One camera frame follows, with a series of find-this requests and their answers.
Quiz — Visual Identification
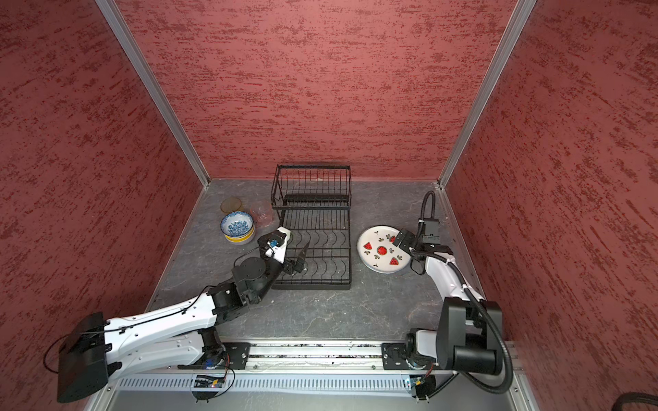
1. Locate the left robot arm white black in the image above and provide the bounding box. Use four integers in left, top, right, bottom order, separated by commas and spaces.
57, 227, 308, 403

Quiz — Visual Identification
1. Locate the black corrugated cable hose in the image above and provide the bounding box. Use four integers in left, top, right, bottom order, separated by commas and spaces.
410, 189, 515, 399

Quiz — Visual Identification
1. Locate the black wire dish rack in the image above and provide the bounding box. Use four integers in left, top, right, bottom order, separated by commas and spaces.
271, 164, 352, 290

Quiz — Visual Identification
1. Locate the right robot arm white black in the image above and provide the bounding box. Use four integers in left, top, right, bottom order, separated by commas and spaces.
392, 219, 504, 375

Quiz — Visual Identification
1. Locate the aluminium rail front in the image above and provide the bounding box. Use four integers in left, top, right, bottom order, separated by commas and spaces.
105, 338, 524, 374

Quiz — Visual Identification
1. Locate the pink transparent cup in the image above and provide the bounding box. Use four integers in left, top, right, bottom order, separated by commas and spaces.
250, 200, 273, 229

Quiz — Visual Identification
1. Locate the white slotted cable duct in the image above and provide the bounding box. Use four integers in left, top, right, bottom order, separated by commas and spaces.
117, 373, 411, 397

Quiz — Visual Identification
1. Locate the right circuit board connector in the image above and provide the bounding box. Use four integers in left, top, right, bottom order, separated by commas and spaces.
409, 375, 437, 402

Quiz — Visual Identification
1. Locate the yellow bowl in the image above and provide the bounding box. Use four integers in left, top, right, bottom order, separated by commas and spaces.
224, 229, 255, 241

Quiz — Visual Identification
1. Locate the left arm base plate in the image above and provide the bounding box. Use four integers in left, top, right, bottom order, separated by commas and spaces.
178, 342, 251, 371

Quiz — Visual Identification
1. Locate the white blue floral bowl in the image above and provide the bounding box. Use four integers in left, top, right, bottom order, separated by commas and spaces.
220, 211, 254, 237

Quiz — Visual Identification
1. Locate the amber transparent cup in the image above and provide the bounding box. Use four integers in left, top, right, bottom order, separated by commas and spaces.
220, 196, 243, 215

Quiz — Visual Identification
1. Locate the white floral plate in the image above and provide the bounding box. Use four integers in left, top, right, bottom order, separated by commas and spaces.
356, 225, 411, 274

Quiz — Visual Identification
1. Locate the circuit board connector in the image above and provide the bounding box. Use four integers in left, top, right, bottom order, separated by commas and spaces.
191, 375, 228, 402
409, 375, 437, 402

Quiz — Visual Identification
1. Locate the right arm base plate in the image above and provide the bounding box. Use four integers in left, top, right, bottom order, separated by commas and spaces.
381, 342, 443, 372

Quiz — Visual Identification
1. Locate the left circuit board connector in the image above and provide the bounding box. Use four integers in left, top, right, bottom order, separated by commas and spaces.
191, 375, 228, 402

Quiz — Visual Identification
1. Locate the pale pink bowl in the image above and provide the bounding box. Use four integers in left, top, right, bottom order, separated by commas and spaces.
228, 237, 253, 245

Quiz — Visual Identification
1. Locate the right corner aluminium profile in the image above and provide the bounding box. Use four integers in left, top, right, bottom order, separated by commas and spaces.
438, 0, 536, 190

